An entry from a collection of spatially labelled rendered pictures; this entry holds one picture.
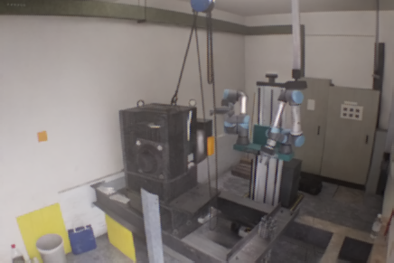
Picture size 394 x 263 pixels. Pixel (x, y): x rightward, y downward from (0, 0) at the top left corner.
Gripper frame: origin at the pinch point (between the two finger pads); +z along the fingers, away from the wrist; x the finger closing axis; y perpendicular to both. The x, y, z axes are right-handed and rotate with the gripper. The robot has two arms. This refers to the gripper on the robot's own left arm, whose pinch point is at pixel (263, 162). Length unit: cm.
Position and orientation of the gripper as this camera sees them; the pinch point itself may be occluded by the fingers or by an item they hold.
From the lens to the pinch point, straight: 237.9
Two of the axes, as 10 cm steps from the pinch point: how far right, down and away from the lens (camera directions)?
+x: 6.7, 2.8, -6.9
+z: -3.6, 9.3, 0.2
